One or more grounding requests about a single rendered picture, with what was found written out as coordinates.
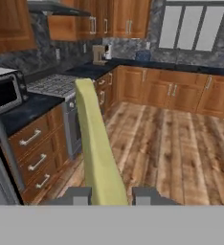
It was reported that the grey hob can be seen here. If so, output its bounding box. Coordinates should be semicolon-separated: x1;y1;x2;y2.
26;74;79;99

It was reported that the wooden base cupboard run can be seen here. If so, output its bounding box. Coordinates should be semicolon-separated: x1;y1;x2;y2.
94;65;224;122

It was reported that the grey fridge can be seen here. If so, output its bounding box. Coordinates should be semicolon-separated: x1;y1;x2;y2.
0;90;25;206

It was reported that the beige coffee machine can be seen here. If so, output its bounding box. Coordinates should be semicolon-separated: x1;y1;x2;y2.
92;43;113;67

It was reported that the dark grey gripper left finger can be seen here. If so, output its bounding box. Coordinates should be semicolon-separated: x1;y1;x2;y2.
41;187;93;206

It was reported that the dark grey range hood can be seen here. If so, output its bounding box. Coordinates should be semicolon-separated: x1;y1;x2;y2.
27;0;93;18

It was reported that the grey oven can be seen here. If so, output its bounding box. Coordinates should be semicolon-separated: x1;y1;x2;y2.
61;91;83;161

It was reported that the wooden wall cupboard run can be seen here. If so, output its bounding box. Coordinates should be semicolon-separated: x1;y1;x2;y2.
47;0;152;42

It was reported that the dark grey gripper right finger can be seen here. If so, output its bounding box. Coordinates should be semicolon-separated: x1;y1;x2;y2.
131;187;182;206

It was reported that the silver drawer handle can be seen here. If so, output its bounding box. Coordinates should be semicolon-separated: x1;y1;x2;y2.
34;173;52;189
27;153;48;172
18;128;42;147

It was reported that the black and silver microwave oven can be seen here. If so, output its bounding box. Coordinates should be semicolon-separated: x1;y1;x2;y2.
0;66;30;115

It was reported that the window with dark frame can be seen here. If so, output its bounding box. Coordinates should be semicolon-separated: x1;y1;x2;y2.
157;0;224;54

